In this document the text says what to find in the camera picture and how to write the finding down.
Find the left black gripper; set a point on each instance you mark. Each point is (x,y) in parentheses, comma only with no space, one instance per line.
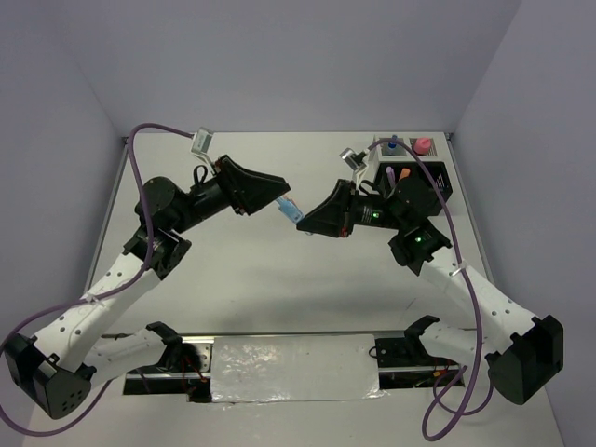
(249,191)

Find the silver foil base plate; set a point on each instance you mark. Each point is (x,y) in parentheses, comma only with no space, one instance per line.
(293,368)

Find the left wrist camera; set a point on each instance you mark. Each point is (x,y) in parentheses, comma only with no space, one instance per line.
(201,143)

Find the purple highlighter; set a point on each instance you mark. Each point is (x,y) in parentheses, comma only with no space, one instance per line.
(391,179)

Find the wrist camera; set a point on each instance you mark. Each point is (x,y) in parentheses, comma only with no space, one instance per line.
(358,162)
(201,143)

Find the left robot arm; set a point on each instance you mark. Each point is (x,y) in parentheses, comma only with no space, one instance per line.
(59,365)

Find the blue highlighter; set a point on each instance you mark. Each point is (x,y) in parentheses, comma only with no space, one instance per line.
(288,207)

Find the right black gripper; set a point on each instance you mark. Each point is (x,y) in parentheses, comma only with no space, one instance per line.
(334,215)

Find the blue cap clear bottle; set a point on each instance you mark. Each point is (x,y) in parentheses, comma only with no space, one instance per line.
(392,147)

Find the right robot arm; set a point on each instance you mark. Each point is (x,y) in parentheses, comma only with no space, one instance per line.
(521,351)

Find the pink cap glue bottle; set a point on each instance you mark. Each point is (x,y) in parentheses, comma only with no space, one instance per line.
(422,146)

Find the white two-cell organizer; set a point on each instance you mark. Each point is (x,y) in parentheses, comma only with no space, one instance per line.
(379,152)

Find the orange tip grey highlighter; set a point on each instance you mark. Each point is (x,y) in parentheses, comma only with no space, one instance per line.
(404,173)

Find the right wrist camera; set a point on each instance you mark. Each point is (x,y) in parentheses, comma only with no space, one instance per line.
(358,162)

